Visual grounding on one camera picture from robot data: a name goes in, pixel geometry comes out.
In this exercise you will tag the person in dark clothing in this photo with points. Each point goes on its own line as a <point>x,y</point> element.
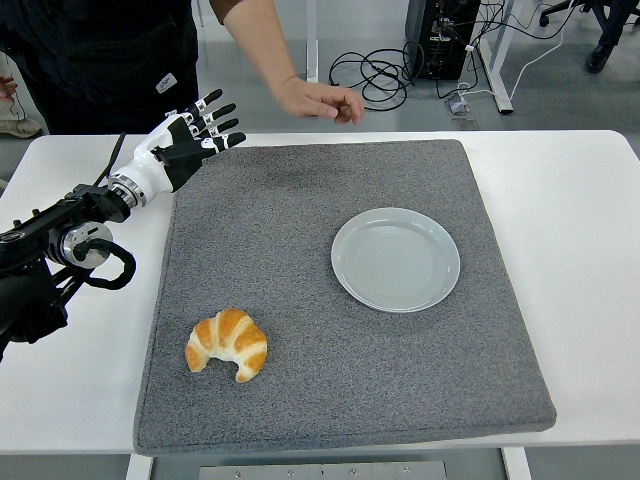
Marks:
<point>100,50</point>

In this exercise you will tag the person's forearm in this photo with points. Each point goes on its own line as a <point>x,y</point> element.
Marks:
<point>255,45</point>

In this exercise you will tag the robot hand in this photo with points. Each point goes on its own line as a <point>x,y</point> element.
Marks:
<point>150,167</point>

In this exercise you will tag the grey fabric mat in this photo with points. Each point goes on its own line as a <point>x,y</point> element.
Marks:
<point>310,375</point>

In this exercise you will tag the floor socket box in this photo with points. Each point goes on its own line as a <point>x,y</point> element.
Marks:
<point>457,106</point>

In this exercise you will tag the white table leg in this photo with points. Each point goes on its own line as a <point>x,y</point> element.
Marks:
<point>517,465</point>
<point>139,469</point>

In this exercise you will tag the person's hand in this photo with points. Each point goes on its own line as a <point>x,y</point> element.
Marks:
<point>315,100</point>
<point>7,88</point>

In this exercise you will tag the golden croissant bread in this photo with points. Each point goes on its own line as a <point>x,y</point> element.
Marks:
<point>230,335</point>

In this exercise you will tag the grey round plate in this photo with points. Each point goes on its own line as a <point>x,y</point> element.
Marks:
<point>395,260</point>

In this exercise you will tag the black computer tower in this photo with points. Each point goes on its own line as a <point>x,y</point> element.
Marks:
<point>442,40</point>

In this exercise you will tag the white desk frame foot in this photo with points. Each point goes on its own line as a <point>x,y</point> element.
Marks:
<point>497,75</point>

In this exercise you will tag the black office chair base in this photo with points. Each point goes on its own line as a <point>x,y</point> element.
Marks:
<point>550,12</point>

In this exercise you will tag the grey metal plate with screws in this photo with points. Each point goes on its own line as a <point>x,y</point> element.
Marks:
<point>320,471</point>

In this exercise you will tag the white desk leg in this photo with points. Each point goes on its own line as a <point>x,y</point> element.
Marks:
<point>312,40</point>

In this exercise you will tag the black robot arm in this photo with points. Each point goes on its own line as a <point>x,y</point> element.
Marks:
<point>45,225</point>

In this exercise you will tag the seated person's leg and shoe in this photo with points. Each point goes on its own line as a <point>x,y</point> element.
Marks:
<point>602,57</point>

